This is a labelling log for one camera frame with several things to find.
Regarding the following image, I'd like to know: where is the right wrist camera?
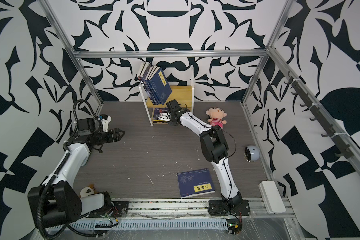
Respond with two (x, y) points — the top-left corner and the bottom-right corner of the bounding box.
(159, 113), (170, 121)

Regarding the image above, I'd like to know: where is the white round speaker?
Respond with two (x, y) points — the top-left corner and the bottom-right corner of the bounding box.
(245, 145), (260, 163)

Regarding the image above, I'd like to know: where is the white slotted cable duct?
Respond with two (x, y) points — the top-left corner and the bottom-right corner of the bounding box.
(72, 219), (229, 231)

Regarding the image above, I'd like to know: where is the brown white plush toy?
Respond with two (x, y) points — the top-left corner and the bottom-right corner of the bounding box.
(80, 184), (99, 198)

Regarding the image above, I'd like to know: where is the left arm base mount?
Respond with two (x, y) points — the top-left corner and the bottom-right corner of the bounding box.
(90, 201), (130, 218)

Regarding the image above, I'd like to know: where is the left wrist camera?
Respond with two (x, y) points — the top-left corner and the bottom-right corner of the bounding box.
(98, 114), (112, 132)

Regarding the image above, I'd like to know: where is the aluminium frame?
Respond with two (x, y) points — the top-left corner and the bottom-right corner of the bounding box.
(39, 1), (360, 175)

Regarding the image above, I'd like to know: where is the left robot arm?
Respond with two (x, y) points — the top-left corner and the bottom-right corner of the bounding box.
(28, 100), (125, 240)

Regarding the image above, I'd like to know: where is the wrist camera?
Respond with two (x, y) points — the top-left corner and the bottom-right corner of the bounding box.
(98, 114), (112, 132)
(159, 113), (170, 121)

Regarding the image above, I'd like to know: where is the wooden white-framed bookshelf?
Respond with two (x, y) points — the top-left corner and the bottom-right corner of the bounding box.
(139, 66), (195, 126)

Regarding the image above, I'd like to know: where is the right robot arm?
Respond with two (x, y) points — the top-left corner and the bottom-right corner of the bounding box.
(167, 100), (243, 212)

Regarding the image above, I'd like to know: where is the navy book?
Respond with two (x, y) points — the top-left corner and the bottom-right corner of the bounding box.
(152, 66), (172, 105)
(141, 62), (157, 105)
(146, 65), (160, 105)
(177, 168), (215, 199)

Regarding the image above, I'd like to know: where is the white box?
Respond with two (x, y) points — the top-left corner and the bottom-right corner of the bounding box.
(259, 181), (286, 214)

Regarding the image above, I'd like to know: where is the pink plush doll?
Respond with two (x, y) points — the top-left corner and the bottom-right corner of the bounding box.
(206, 107), (228, 129)

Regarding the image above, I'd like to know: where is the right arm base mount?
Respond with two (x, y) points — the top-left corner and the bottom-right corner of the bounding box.
(208, 200), (251, 217)

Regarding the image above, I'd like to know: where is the grey hook rail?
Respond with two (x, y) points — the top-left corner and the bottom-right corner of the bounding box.
(285, 71), (355, 159)

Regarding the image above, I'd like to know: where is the purple book orange calligraphy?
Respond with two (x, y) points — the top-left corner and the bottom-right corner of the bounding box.
(140, 62), (151, 98)

